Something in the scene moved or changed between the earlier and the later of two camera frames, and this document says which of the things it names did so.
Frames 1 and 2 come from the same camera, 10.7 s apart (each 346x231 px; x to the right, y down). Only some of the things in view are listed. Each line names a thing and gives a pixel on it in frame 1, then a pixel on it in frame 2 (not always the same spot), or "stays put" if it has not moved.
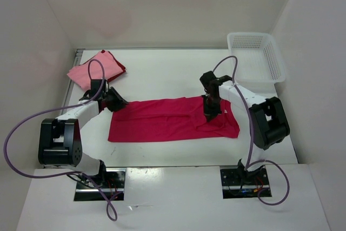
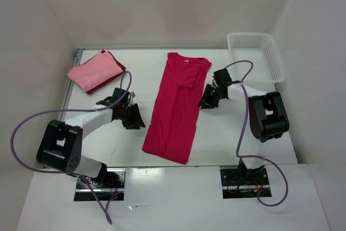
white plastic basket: (259, 64) stays put
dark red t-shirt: (123, 68) stays put
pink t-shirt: (80, 73) stays put
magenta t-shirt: (181, 118) to (171, 127)
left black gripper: (120, 102) to (136, 119)
